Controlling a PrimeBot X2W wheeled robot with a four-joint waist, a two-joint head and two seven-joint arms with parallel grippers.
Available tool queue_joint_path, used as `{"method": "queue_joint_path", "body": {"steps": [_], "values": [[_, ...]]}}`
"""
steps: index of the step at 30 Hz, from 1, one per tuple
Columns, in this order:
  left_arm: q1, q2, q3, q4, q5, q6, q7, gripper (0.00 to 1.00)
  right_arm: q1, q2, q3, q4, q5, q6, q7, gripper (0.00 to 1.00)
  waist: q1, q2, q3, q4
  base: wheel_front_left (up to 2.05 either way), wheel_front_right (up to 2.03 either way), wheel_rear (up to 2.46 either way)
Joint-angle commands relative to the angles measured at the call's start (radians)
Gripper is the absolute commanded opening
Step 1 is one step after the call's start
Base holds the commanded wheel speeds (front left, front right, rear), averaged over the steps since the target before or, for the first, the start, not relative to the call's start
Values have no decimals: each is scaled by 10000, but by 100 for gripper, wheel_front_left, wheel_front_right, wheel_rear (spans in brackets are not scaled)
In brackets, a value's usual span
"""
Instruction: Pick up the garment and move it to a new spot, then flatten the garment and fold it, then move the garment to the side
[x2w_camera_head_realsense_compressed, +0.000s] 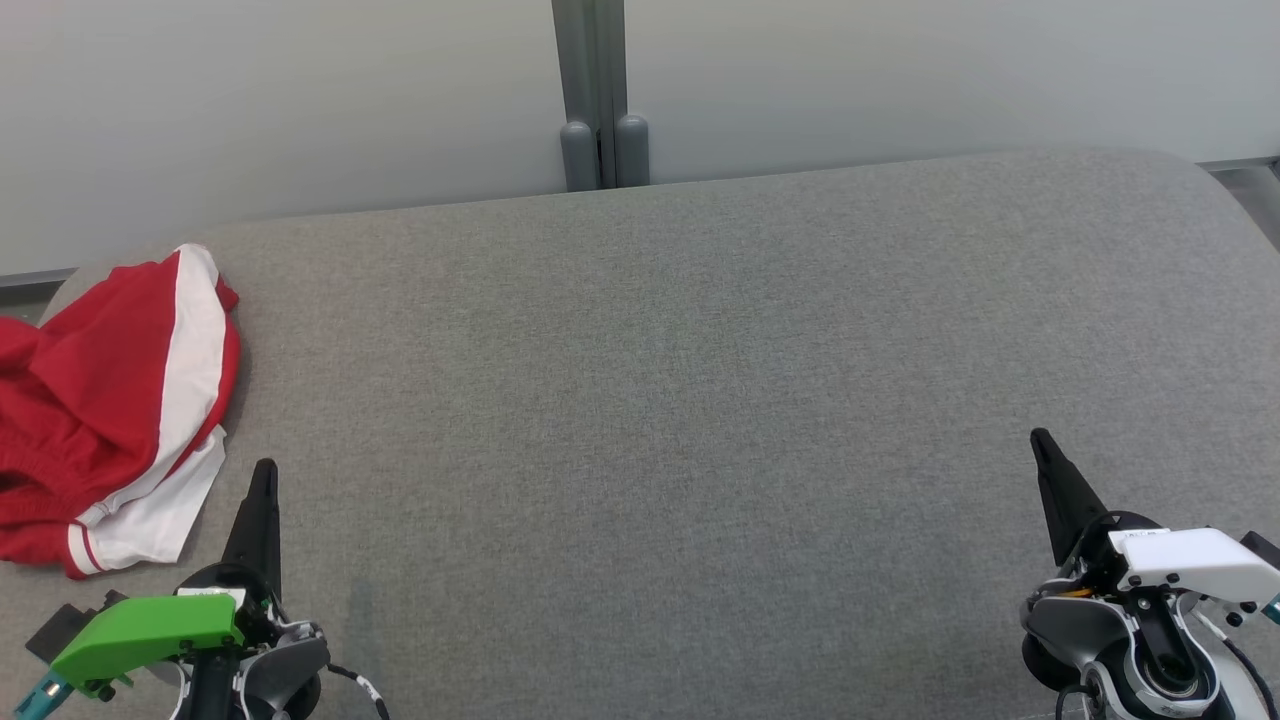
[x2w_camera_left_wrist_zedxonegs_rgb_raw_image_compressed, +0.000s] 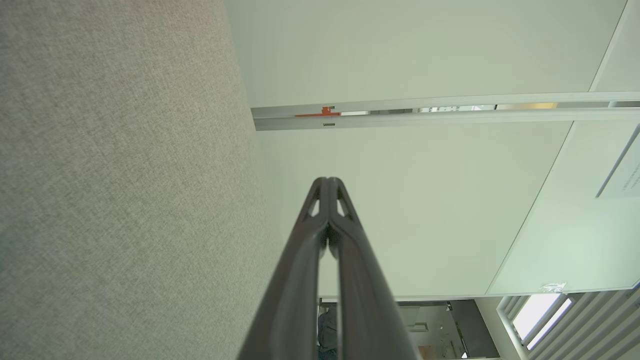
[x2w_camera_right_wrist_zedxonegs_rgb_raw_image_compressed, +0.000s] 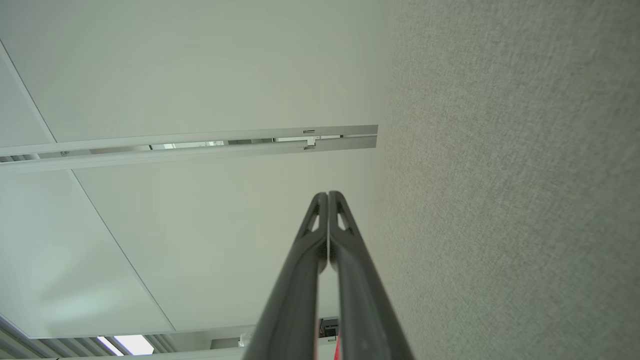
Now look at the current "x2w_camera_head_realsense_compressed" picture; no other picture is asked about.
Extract grey partition post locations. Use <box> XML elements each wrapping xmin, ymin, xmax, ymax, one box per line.
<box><xmin>552</xmin><ymin>0</ymin><xmax>651</xmax><ymax>191</ymax></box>

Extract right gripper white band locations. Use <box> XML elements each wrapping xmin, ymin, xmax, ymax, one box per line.
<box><xmin>1020</xmin><ymin>428</ymin><xmax>1280</xmax><ymax>693</ymax></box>

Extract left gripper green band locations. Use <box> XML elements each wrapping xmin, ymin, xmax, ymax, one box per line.
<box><xmin>48</xmin><ymin>459</ymin><xmax>332</xmax><ymax>703</ymax></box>

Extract black white striped cable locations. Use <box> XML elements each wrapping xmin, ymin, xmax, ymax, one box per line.
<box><xmin>325</xmin><ymin>662</ymin><xmax>391</xmax><ymax>720</ymax></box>

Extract red shorts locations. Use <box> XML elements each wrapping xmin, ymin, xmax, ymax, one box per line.
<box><xmin>0</xmin><ymin>243</ymin><xmax>242</xmax><ymax>521</ymax></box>

